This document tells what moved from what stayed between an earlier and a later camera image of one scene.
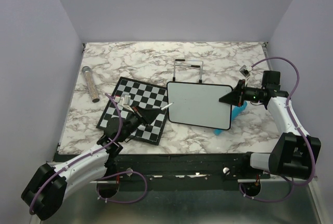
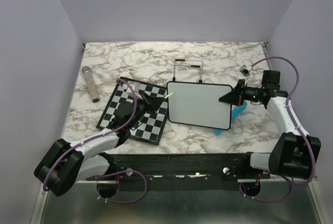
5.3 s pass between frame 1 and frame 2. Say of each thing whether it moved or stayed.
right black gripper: stayed
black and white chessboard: stayed
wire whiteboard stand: stayed
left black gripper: moved
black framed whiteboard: stayed
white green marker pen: moved
